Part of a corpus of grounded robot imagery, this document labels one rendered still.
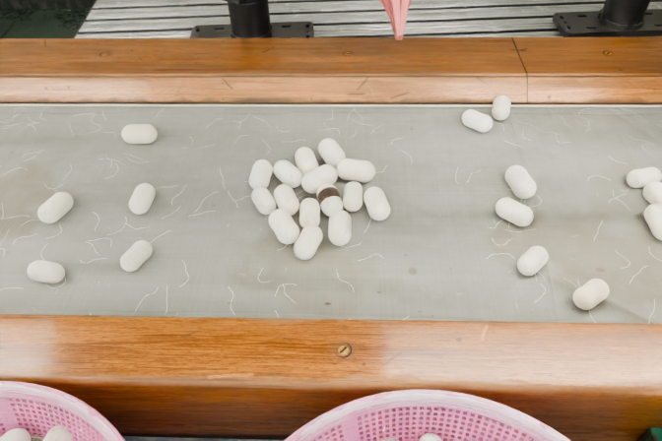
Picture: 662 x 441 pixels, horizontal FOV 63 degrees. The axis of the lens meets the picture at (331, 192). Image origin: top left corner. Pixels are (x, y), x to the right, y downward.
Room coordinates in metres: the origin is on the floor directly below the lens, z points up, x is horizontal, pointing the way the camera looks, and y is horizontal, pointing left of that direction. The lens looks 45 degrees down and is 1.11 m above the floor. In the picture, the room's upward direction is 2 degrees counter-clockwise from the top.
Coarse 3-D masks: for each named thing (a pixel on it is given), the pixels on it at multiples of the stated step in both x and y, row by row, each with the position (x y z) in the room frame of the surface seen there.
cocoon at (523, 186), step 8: (512, 168) 0.38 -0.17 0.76; (520, 168) 0.38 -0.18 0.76; (512, 176) 0.37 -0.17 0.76; (520, 176) 0.37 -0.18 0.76; (528, 176) 0.37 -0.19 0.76; (512, 184) 0.37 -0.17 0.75; (520, 184) 0.36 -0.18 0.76; (528, 184) 0.36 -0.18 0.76; (520, 192) 0.36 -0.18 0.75; (528, 192) 0.36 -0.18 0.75
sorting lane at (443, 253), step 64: (0, 128) 0.49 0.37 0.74; (64, 128) 0.49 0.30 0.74; (192, 128) 0.48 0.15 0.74; (256, 128) 0.48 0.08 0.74; (320, 128) 0.48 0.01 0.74; (384, 128) 0.48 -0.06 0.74; (448, 128) 0.47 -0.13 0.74; (512, 128) 0.47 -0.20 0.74; (576, 128) 0.47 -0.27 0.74; (640, 128) 0.46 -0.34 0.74; (0, 192) 0.39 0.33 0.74; (128, 192) 0.38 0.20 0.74; (192, 192) 0.38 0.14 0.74; (384, 192) 0.38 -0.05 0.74; (448, 192) 0.37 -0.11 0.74; (512, 192) 0.37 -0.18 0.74; (576, 192) 0.37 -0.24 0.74; (640, 192) 0.37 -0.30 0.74; (0, 256) 0.31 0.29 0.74; (64, 256) 0.31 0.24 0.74; (192, 256) 0.30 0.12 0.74; (256, 256) 0.30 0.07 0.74; (320, 256) 0.30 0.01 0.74; (384, 256) 0.30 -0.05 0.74; (448, 256) 0.29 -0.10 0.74; (512, 256) 0.29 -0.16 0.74; (576, 256) 0.29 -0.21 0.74; (640, 256) 0.29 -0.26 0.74; (448, 320) 0.23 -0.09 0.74; (512, 320) 0.23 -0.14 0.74; (576, 320) 0.23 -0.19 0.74; (640, 320) 0.23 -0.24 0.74
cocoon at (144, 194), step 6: (138, 186) 0.37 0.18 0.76; (144, 186) 0.37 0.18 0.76; (150, 186) 0.37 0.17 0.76; (138, 192) 0.36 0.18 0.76; (144, 192) 0.37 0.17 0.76; (150, 192) 0.37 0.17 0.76; (132, 198) 0.36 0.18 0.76; (138, 198) 0.36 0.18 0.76; (144, 198) 0.36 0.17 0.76; (150, 198) 0.36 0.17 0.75; (132, 204) 0.35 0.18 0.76; (138, 204) 0.35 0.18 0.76; (144, 204) 0.35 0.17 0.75; (150, 204) 0.36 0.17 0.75; (132, 210) 0.35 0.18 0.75; (138, 210) 0.35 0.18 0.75; (144, 210) 0.35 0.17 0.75
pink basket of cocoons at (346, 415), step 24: (336, 408) 0.15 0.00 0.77; (360, 408) 0.15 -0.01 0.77; (384, 408) 0.15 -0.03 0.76; (408, 408) 0.15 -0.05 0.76; (432, 408) 0.15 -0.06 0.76; (456, 408) 0.15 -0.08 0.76; (480, 408) 0.15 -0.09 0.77; (504, 408) 0.15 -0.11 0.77; (312, 432) 0.14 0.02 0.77; (336, 432) 0.14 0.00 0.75; (360, 432) 0.15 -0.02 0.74; (384, 432) 0.15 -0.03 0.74; (408, 432) 0.15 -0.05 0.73; (432, 432) 0.15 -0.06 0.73; (456, 432) 0.14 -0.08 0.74; (480, 432) 0.14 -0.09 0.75; (504, 432) 0.14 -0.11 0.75; (528, 432) 0.13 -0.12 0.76; (552, 432) 0.13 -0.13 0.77
